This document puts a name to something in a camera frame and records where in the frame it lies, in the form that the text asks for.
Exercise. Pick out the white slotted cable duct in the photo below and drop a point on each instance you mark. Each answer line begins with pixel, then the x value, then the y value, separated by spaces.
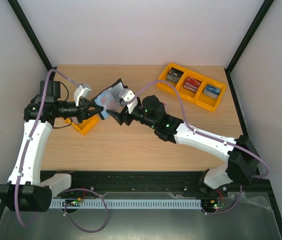
pixel 126 204

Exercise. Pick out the blue card stack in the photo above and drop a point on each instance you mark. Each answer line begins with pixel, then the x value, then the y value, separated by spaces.
pixel 212 91

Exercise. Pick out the yellow three-compartment tray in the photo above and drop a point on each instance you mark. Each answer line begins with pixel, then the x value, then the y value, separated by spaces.
pixel 197 98

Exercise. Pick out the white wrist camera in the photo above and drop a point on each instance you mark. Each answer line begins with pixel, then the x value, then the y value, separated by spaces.
pixel 129 99
pixel 82 91

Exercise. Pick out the red card stack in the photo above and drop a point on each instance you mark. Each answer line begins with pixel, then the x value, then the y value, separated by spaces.
pixel 192 84

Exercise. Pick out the small yellow plastic bin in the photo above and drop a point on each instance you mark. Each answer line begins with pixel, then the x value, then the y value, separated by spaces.
pixel 86 125

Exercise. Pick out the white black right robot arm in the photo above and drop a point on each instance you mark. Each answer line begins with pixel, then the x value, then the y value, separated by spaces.
pixel 239 155

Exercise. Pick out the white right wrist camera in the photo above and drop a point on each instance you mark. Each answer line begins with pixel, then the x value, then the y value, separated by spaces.
pixel 129 99

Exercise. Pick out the black aluminium frame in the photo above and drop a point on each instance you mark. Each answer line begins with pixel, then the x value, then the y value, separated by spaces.
pixel 263 10

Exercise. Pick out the black card stack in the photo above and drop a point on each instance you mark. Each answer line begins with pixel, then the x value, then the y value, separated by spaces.
pixel 174 75

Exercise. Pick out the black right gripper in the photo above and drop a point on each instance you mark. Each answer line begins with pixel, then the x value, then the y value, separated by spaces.
pixel 125 118

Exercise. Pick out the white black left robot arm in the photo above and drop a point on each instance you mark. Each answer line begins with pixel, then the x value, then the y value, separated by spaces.
pixel 24 190

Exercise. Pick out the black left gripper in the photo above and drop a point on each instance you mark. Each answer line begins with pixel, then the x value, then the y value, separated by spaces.
pixel 84 112

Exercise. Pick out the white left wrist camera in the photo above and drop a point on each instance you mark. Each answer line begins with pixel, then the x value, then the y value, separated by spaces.
pixel 82 91

